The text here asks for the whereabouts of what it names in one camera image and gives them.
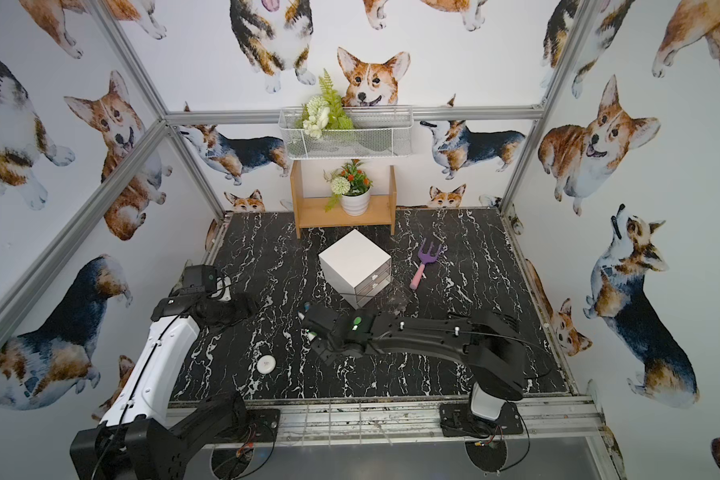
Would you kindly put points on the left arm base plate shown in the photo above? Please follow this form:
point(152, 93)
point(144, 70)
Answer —
point(261, 426)

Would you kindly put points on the white wire basket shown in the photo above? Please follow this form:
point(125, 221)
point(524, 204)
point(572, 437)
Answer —
point(376, 132)

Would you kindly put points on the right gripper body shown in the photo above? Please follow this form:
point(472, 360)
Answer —
point(322, 327)

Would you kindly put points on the purple pink toy rake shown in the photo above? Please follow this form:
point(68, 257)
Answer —
point(428, 253)

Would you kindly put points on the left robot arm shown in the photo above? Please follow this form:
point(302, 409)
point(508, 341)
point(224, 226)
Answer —
point(132, 440)

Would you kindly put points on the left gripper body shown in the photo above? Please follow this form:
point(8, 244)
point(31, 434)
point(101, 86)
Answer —
point(234, 306)

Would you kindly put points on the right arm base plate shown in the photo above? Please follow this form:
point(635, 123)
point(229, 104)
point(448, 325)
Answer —
point(457, 420)

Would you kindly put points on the white potted plant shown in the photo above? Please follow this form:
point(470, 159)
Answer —
point(350, 188)

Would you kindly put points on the white mini drawer cabinet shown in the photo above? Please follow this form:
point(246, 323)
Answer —
point(356, 268)

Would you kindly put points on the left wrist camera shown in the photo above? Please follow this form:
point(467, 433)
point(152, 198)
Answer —
point(203, 279)

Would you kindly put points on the green white artificial flowers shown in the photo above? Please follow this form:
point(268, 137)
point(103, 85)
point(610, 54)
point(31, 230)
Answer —
point(324, 112)

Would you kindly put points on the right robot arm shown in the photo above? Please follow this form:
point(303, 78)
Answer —
point(485, 343)

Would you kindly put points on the white earphone case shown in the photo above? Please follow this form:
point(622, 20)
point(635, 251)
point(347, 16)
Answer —
point(266, 364)

